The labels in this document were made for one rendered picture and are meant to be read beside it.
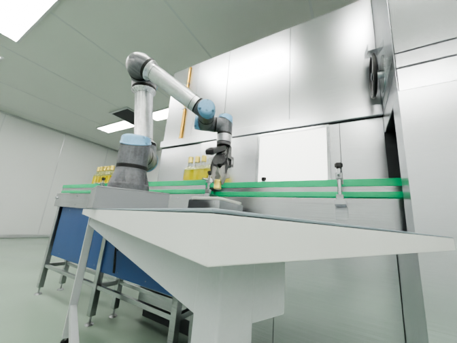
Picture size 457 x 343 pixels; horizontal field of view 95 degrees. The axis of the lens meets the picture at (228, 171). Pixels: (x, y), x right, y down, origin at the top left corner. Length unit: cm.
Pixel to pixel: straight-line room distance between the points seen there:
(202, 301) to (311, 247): 11
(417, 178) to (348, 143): 50
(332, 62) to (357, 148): 58
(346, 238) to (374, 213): 76
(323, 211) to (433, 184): 38
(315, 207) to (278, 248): 86
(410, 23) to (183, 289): 114
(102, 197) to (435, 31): 128
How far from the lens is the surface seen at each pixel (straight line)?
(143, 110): 111
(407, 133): 93
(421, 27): 115
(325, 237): 23
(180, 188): 132
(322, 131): 132
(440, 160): 92
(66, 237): 235
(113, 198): 82
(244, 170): 138
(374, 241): 34
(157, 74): 104
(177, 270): 28
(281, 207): 107
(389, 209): 103
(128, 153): 89
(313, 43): 172
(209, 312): 21
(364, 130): 134
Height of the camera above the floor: 74
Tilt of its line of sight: 13 degrees up
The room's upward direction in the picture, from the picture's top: 5 degrees clockwise
